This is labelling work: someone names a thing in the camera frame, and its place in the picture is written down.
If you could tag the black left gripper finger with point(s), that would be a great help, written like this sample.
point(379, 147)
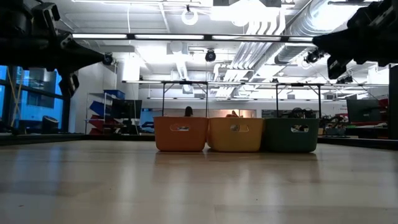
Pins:
point(84, 57)

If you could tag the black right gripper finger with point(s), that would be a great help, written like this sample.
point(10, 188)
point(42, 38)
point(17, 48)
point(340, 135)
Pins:
point(332, 43)

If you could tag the teal plastic bin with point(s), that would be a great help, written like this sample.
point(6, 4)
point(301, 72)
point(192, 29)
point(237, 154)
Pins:
point(280, 140)

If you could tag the orange plastic bin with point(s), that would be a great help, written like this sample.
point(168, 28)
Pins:
point(180, 140)

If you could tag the yellow plastic bin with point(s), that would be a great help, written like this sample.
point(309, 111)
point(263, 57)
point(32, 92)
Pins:
point(234, 141)

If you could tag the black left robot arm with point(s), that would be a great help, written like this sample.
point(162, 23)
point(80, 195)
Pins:
point(12, 37)

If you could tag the black ceiling spotlight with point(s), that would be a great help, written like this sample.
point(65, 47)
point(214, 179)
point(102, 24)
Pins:
point(312, 56)
point(210, 56)
point(346, 79)
point(109, 59)

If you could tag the blue storage bin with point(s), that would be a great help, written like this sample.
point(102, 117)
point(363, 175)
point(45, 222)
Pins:
point(114, 94)
point(98, 107)

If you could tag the large window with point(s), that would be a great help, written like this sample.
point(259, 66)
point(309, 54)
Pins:
point(40, 105)

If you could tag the tall black partition panel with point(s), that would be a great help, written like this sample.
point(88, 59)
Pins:
point(393, 102)

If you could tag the black background monitor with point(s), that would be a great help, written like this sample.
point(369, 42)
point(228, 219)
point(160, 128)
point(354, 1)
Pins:
point(126, 109)
point(362, 110)

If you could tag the dark background equipment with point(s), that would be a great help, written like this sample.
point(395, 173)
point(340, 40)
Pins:
point(298, 112)

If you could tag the long ceiling light strip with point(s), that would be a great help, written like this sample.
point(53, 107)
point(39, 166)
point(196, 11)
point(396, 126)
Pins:
point(168, 36)

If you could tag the white ceiling pipe bundle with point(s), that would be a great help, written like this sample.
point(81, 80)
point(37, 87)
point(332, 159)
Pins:
point(245, 56)

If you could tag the person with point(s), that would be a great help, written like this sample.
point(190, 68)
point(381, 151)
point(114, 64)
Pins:
point(188, 112)

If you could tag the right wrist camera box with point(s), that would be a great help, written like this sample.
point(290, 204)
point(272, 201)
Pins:
point(377, 14)

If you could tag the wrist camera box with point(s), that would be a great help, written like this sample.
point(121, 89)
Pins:
point(46, 15)
point(377, 14)

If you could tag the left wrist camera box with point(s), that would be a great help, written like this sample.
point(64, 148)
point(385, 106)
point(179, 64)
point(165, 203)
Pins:
point(46, 15)

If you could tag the black background gantry frame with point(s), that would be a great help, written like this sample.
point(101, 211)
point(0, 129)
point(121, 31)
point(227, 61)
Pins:
point(186, 82)
point(297, 84)

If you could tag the black aluminium table frame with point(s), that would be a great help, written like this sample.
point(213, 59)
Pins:
point(77, 139)

